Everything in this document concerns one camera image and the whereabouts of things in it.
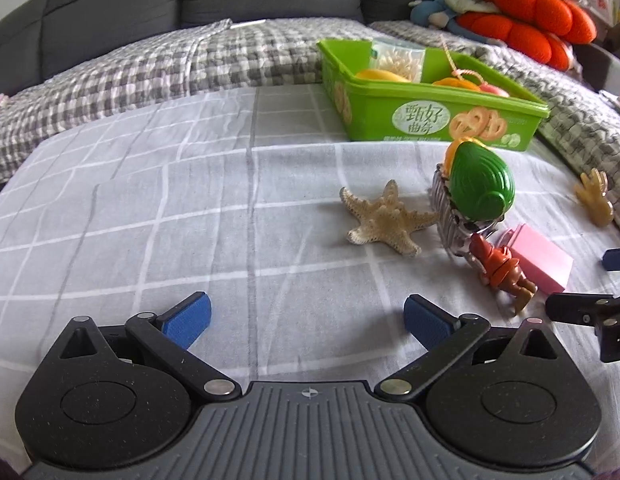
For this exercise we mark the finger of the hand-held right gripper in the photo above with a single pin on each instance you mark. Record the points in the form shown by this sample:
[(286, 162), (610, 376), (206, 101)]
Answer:
[(570, 307), (617, 259)]

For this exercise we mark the yellow toy pot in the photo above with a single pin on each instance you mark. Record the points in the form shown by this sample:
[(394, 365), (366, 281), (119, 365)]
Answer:
[(382, 76)]

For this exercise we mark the red toy figurine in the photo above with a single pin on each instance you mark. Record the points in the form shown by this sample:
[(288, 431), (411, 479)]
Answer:
[(500, 265)]

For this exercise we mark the grey checked blanket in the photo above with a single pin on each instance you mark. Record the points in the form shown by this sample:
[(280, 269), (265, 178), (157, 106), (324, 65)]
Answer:
[(140, 70)]

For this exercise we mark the pink toy block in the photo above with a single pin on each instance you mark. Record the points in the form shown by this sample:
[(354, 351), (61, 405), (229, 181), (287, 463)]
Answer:
[(540, 260)]

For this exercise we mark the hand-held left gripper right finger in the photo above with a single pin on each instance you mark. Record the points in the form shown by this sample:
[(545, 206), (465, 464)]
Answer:
[(427, 325)]

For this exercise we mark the black and white hair clip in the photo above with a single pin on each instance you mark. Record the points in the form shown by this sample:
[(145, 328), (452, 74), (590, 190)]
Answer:
[(450, 225)]

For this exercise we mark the grey grid-pattern sheet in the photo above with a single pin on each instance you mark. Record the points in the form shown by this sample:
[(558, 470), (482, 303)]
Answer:
[(140, 220)]

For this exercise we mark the white pen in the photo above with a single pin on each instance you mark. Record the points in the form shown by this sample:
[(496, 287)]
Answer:
[(247, 23)]

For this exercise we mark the green biscuit box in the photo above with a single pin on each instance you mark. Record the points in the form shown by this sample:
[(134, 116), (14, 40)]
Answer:
[(385, 115)]

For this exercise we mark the amber rubber hand toy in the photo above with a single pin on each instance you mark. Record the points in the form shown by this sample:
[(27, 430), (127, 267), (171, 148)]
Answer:
[(597, 205)]

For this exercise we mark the blue plush toy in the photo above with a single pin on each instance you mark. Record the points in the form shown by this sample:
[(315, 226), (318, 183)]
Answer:
[(435, 7)]

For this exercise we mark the beige starfish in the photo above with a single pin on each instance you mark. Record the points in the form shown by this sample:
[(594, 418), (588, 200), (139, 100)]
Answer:
[(385, 217)]

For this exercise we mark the toy corn cob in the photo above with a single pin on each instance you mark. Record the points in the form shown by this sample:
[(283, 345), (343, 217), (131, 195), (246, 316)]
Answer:
[(480, 180)]

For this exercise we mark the orange toy lid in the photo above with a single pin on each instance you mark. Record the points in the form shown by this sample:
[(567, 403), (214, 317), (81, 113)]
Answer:
[(455, 82)]

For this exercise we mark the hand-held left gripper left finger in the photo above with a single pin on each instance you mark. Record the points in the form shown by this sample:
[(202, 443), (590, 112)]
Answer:
[(190, 317)]

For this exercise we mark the clear cotton swab jar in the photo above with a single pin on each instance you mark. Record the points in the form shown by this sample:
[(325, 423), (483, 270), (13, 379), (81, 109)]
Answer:
[(397, 62)]

